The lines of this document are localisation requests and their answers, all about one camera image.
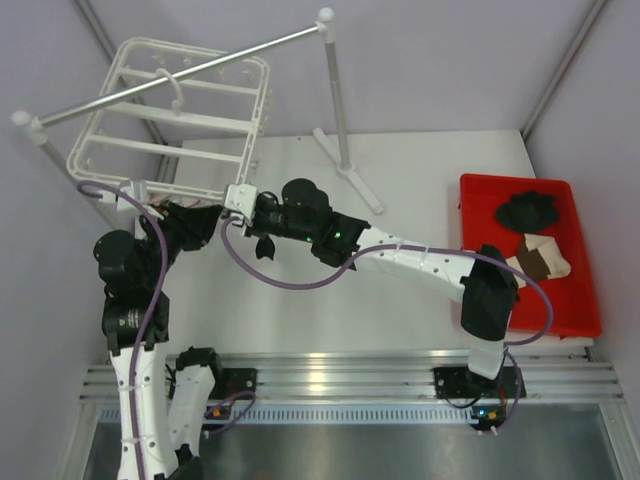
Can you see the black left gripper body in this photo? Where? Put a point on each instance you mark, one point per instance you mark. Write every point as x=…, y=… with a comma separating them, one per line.
x=187, y=235

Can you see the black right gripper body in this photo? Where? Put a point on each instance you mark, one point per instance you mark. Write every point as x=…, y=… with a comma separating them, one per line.
x=262, y=223

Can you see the black white-striped sock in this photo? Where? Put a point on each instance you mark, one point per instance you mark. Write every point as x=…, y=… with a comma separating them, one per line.
x=265, y=248

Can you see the white plastic clip hanger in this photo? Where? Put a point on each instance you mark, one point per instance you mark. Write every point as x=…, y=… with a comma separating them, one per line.
x=187, y=139

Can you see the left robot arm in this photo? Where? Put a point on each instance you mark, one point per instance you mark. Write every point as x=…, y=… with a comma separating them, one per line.
x=161, y=417

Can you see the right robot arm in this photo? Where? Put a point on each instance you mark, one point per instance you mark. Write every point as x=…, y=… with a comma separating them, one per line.
x=480, y=281

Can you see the silver clothes rack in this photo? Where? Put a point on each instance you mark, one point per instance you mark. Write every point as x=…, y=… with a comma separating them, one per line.
x=159, y=96

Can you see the black sock bundle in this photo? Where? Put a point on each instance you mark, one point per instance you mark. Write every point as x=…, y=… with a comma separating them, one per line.
x=528, y=212

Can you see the brown cream striped sock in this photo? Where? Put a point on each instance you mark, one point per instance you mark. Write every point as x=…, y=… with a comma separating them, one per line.
x=539, y=258

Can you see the red plastic tray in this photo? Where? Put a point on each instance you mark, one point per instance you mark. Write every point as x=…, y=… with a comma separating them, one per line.
x=573, y=298

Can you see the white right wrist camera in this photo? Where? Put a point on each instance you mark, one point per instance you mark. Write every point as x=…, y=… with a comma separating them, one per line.
x=241, y=199

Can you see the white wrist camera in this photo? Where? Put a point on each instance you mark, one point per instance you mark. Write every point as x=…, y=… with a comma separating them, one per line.
x=136, y=189
x=241, y=199

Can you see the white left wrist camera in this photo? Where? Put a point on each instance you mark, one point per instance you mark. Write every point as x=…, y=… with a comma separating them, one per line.
x=136, y=189

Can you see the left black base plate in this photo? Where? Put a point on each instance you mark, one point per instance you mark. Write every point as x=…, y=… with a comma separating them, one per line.
x=233, y=380

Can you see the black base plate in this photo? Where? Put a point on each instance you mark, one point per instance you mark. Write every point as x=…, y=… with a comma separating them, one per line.
x=458, y=383
x=233, y=380

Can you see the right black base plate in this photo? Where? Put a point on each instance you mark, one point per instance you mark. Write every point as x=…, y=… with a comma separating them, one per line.
x=458, y=383

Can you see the aluminium mounting rail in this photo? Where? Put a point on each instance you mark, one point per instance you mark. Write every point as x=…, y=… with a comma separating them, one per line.
x=567, y=377

